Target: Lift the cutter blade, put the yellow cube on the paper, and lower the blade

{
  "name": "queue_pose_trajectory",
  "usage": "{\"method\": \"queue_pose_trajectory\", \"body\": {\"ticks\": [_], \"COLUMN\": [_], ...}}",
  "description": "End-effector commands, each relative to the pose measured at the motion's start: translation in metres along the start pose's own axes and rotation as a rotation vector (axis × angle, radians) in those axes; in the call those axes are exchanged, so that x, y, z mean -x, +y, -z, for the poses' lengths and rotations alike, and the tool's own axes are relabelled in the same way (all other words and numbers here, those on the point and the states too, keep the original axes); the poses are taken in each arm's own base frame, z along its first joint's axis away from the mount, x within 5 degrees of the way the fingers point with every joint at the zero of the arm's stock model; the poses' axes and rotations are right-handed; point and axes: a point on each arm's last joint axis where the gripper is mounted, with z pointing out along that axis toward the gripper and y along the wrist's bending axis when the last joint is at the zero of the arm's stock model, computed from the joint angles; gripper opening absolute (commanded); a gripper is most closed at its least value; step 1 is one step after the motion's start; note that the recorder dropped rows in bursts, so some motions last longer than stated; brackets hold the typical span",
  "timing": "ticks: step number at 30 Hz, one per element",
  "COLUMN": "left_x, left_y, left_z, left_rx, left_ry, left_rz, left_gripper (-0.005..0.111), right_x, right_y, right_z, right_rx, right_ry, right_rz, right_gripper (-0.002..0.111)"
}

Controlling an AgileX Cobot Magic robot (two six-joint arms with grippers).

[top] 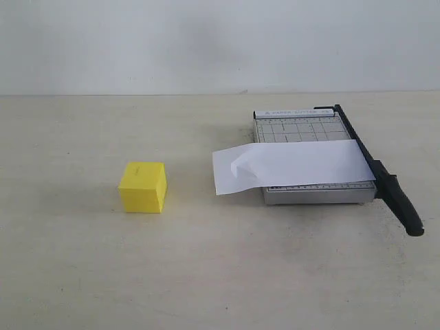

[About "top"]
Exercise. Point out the white paper sheet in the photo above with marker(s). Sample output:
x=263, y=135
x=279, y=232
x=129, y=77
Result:
x=259, y=165

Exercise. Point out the yellow foam cube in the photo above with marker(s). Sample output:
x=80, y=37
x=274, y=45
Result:
x=143, y=187

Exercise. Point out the black cutter blade lever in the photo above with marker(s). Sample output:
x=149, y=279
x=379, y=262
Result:
x=387, y=185

